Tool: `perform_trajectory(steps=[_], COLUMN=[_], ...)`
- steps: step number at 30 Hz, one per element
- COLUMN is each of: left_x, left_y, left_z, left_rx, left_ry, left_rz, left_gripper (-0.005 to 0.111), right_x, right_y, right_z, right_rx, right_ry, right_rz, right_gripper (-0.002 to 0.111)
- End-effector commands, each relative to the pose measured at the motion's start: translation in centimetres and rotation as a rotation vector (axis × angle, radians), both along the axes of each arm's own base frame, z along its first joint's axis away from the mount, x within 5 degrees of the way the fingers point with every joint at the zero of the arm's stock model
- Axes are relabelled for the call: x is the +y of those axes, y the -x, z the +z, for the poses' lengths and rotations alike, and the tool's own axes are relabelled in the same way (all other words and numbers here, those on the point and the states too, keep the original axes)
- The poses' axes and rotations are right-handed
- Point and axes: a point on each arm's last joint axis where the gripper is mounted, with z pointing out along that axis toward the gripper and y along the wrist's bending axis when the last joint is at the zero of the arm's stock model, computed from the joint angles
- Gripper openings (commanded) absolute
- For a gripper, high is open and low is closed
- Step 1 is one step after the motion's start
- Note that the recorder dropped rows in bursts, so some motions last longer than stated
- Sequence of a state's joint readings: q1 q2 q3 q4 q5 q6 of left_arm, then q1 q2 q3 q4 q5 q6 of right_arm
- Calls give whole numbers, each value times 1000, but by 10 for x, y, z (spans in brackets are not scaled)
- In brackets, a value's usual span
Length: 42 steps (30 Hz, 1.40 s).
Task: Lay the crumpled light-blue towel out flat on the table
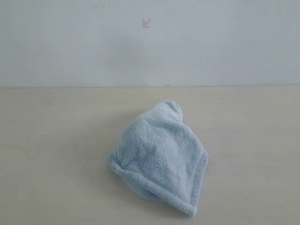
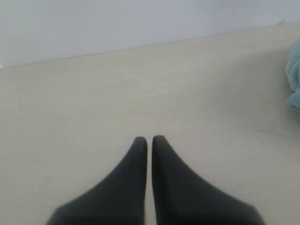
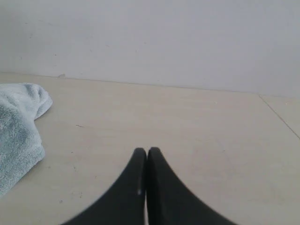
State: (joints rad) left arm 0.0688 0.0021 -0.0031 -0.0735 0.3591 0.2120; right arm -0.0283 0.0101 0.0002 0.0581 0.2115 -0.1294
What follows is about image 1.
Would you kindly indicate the light blue fleece towel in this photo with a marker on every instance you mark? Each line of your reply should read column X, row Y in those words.
column 161, row 159

